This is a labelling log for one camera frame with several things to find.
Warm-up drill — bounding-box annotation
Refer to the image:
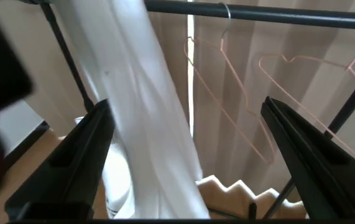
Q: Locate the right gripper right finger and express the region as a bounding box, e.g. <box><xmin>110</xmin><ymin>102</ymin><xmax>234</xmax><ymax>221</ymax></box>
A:
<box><xmin>260</xmin><ymin>96</ymin><xmax>355</xmax><ymax>219</ymax></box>

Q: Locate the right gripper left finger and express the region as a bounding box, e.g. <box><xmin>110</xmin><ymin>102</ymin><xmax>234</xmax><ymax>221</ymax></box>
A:
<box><xmin>4</xmin><ymin>98</ymin><xmax>116</xmax><ymax>220</ymax></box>

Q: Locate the black clothes rack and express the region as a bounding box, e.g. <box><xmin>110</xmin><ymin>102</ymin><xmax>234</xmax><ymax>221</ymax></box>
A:
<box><xmin>18</xmin><ymin>0</ymin><xmax>355</xmax><ymax>220</ymax></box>

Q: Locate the white printed shirt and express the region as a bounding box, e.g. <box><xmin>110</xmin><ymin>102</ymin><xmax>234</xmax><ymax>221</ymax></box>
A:
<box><xmin>52</xmin><ymin>0</ymin><xmax>211</xmax><ymax>219</ymax></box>

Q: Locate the pink clothes hanger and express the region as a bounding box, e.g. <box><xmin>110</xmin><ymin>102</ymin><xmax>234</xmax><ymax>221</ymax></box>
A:
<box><xmin>257</xmin><ymin>43</ymin><xmax>355</xmax><ymax>175</ymax></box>
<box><xmin>183</xmin><ymin>2</ymin><xmax>276</xmax><ymax>165</ymax></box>

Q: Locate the beige curtain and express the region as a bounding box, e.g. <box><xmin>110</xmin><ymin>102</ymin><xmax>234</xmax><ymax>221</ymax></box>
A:
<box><xmin>0</xmin><ymin>0</ymin><xmax>355</xmax><ymax>218</ymax></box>

